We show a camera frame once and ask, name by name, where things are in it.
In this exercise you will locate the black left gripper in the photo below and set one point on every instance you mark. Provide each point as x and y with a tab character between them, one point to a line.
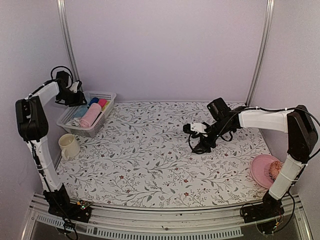
79	101

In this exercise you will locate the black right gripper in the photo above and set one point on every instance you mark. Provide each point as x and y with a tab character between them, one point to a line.
205	141

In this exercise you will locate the light blue towel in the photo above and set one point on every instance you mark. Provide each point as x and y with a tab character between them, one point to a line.
75	119

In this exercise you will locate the pink towel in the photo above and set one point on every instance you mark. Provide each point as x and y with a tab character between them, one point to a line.
102	102
90	116

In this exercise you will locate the white plastic basket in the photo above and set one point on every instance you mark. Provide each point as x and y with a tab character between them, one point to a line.
63	120

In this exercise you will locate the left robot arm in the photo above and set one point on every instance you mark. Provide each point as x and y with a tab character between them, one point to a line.
33	127

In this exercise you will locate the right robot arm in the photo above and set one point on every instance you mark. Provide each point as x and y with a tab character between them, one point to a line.
296	125

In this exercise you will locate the dark blue rolled towel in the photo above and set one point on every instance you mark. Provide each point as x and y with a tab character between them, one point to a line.
94	100

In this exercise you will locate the pink rolled towel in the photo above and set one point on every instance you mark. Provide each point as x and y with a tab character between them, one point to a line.
102	102

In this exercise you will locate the yellow rolled towel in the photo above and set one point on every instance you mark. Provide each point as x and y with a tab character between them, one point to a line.
105	106

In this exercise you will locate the cream mug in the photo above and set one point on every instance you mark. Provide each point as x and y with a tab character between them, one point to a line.
69	146

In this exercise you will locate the floral tablecloth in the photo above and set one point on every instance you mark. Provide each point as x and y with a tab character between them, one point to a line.
142	158

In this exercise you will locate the pink plate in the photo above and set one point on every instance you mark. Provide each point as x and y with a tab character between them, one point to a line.
259	170

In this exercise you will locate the red patterned bowl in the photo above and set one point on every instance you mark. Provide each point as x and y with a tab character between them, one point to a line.
275	169

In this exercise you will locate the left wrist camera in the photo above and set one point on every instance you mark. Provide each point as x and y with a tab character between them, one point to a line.
76	86

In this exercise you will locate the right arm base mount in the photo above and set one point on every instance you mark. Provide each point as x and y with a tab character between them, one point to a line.
257	212

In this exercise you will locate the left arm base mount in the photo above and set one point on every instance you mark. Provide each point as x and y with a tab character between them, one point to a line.
70	211

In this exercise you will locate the front aluminium rail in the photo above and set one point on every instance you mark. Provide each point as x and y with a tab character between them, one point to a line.
112	222

